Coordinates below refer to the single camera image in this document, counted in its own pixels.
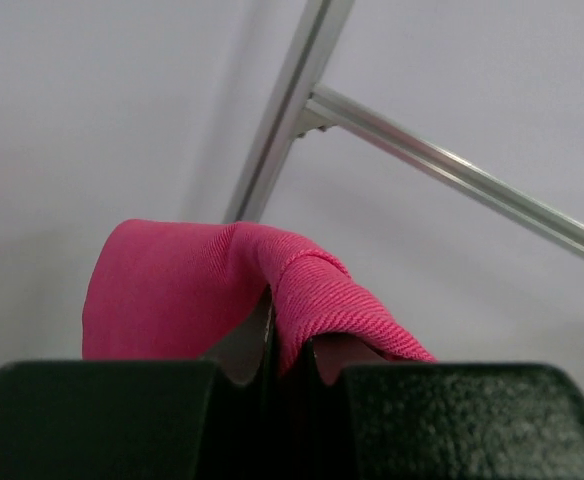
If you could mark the left aluminium frame post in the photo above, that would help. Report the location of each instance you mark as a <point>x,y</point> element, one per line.
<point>286,118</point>

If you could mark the aluminium hanging rail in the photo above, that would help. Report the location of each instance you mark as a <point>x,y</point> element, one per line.
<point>448,168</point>

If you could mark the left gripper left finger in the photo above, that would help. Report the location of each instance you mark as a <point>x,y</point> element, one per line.
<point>205,418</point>

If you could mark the pink trousers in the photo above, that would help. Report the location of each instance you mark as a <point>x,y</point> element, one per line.
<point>164,290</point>

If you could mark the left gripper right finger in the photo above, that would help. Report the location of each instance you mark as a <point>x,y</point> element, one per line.
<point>370,418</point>

